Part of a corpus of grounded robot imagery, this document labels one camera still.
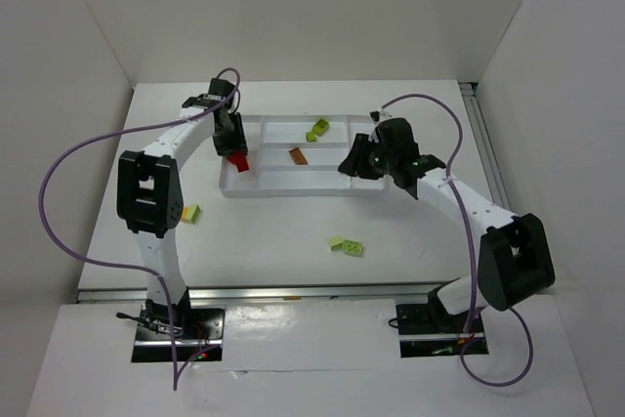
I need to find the brown lego plate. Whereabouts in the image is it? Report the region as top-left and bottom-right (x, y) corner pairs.
(288, 147), (309, 166)

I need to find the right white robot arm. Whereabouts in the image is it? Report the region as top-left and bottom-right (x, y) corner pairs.
(338, 118), (556, 318)

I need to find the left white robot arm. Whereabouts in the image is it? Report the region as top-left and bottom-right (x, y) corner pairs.
(116, 73), (250, 329)

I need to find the green lego in tray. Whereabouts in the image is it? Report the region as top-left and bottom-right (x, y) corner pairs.
(312, 119), (329, 136)

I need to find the white compartment tray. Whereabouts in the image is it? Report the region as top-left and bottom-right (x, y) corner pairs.
(219, 114), (386, 198)

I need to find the pale green lego pair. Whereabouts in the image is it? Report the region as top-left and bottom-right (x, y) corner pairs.
(328, 236), (364, 257)

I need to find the yellow and green lego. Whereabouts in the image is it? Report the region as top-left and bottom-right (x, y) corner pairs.
(181, 204), (201, 225)

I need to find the aluminium rail right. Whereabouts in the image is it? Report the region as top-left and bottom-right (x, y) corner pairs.
(458, 80), (538, 294)

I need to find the aluminium rail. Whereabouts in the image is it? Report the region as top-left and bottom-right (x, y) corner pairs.
(458, 80), (538, 294)
(76, 282), (440, 304)

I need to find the aluminium rail front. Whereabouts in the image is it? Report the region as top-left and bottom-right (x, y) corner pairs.
(76, 282), (440, 304)

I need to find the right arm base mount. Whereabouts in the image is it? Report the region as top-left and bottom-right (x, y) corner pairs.
(387, 292), (489, 358)

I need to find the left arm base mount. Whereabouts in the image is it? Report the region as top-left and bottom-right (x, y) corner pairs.
(116, 305), (226, 363)

